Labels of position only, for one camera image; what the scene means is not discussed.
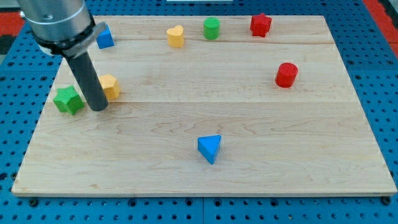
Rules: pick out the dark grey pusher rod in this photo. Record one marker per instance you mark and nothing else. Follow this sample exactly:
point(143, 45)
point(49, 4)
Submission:
point(88, 81)

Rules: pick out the yellow hexagon block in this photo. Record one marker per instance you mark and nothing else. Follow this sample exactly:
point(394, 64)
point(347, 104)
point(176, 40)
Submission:
point(110, 86)

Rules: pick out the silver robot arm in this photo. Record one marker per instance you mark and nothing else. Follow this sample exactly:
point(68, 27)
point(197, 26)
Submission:
point(67, 28)

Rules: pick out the blue triangle block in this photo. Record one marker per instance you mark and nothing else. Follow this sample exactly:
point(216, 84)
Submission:
point(209, 147)

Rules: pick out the blue cube block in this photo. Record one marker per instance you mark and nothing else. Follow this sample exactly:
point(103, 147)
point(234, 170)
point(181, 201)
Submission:
point(105, 39)

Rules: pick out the green star block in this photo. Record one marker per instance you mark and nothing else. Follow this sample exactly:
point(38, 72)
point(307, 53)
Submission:
point(67, 100)

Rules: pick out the yellow heart block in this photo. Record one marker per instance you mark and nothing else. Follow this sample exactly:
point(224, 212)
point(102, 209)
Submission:
point(175, 36)

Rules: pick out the wooden board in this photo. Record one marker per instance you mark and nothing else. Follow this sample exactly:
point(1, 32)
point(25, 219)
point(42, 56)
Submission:
point(309, 140)

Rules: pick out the green cylinder block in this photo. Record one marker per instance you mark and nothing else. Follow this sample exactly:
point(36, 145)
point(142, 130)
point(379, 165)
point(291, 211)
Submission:
point(211, 28)

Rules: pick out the red star block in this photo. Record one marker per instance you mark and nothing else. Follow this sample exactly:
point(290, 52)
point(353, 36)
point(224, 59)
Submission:
point(260, 25)

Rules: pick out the red cylinder block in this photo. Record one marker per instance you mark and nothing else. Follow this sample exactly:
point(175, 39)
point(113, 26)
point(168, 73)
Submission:
point(286, 75)

